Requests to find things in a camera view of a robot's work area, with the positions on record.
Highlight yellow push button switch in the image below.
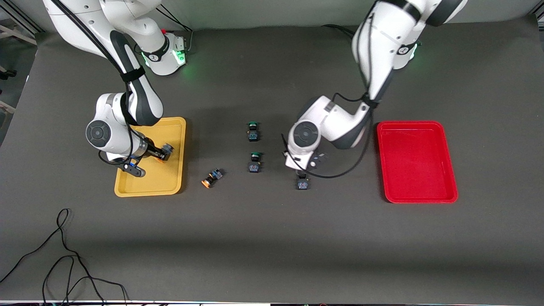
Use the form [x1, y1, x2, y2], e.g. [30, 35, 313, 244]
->
[201, 168, 224, 189]
[155, 144, 175, 163]

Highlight yellow plastic tray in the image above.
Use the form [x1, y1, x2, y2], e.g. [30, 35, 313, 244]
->
[114, 117, 187, 198]

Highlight red plastic tray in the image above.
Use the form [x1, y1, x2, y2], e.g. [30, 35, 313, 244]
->
[377, 121, 459, 204]

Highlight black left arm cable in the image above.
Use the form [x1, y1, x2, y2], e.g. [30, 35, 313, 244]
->
[281, 8, 376, 179]

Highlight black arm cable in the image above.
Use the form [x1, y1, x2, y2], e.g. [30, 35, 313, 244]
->
[281, 8, 376, 179]
[59, 0, 147, 167]

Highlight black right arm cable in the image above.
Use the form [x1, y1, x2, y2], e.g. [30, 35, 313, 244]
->
[59, 0, 147, 167]

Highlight black right base cables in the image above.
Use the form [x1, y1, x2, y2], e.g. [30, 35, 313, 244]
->
[154, 6, 194, 55]

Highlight black base cables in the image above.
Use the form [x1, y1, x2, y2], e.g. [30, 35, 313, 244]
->
[154, 6, 194, 55]
[321, 23, 362, 40]

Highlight loose black table cable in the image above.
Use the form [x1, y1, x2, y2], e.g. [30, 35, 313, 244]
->
[0, 208, 129, 306]

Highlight black left base cables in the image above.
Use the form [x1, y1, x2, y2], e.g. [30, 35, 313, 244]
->
[321, 23, 362, 40]

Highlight white metal frame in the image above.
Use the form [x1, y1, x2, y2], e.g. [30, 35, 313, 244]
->
[0, 8, 43, 47]

